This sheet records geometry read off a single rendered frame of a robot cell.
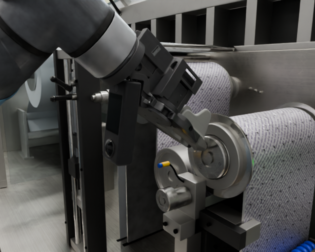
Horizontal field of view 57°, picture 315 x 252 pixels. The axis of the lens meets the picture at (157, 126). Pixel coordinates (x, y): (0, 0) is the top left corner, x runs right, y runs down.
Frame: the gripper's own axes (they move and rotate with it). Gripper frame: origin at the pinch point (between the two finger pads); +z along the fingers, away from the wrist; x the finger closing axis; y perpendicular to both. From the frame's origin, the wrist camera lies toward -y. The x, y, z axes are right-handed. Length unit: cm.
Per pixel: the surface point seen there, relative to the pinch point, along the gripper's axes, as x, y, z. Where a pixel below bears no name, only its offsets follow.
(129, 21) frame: 82, 49, 8
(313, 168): -7.2, 11.5, 25.4
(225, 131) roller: -3.5, 4.4, 0.6
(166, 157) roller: 13.2, -1.8, 7.3
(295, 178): -7.2, 6.8, 20.5
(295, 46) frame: 4.8, 37.4, 17.2
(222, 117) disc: -1.9, 6.5, 0.2
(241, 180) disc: -6.5, -0.9, 6.3
